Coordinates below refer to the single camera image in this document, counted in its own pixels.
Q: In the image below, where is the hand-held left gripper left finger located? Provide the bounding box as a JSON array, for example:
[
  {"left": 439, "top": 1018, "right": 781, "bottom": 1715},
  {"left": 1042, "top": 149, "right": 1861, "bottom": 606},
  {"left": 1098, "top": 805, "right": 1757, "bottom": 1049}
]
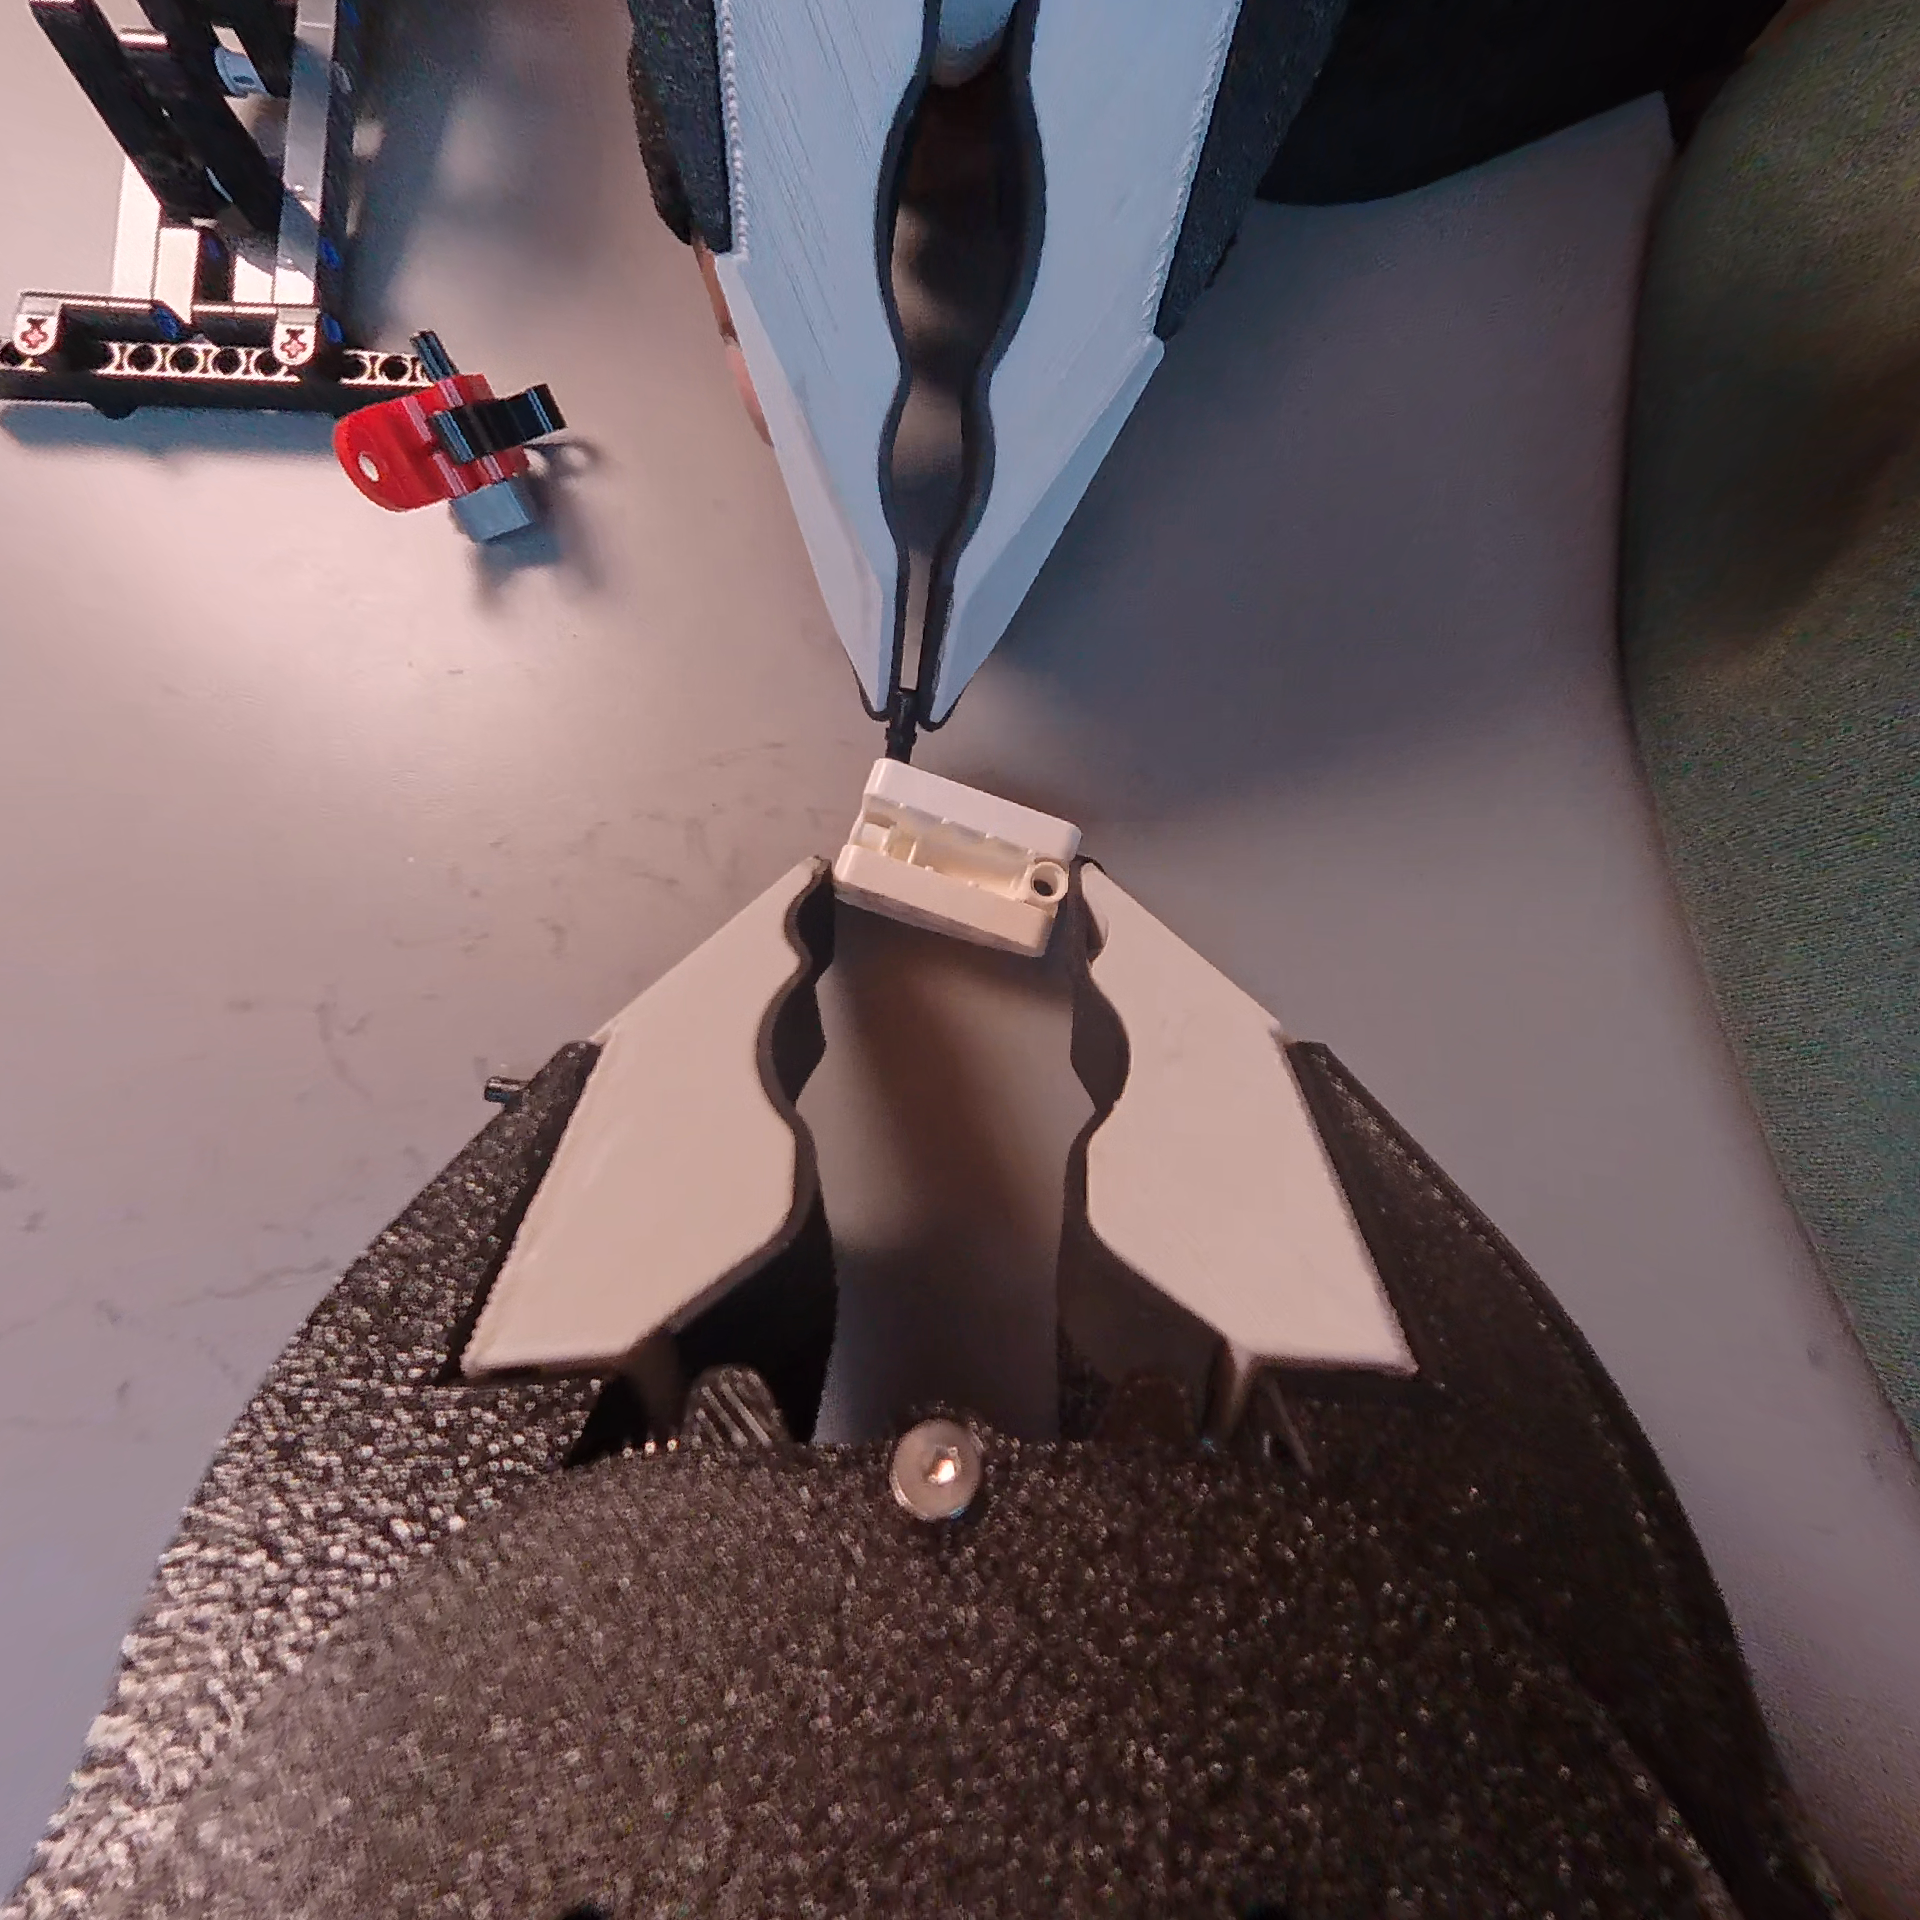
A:
[{"left": 459, "top": 858, "right": 837, "bottom": 1379}]

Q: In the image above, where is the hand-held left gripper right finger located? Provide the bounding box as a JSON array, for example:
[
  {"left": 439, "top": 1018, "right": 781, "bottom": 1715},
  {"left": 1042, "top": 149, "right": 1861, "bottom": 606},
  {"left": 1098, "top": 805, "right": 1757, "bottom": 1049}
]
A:
[{"left": 1059, "top": 862, "right": 1419, "bottom": 1379}]

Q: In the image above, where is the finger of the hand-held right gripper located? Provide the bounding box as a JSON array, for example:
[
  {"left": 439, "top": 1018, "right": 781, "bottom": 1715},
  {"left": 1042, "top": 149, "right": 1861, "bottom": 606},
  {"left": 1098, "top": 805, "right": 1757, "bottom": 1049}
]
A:
[
  {"left": 715, "top": 0, "right": 942, "bottom": 715},
  {"left": 917, "top": 0, "right": 1244, "bottom": 725}
]

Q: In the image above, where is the white curved toy panel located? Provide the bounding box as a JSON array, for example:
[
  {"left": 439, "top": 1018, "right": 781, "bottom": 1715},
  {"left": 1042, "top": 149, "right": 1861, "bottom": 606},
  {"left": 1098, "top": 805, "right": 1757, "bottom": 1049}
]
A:
[{"left": 828, "top": 756, "right": 1084, "bottom": 953}]

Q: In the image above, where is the red toy brick piece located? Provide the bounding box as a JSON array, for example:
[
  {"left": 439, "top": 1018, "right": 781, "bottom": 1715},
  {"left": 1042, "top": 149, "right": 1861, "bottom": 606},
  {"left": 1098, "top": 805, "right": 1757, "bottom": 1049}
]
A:
[{"left": 335, "top": 375, "right": 527, "bottom": 513}]

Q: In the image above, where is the black white toy brick model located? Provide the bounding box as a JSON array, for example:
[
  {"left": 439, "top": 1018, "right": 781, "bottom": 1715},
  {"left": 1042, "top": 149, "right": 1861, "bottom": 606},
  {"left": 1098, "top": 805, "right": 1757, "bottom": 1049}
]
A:
[{"left": 0, "top": 0, "right": 438, "bottom": 421}]

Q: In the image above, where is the person's right hand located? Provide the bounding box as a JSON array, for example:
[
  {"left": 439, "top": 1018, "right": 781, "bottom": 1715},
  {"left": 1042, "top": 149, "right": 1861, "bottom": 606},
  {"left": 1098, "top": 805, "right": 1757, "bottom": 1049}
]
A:
[{"left": 704, "top": 246, "right": 787, "bottom": 452}]

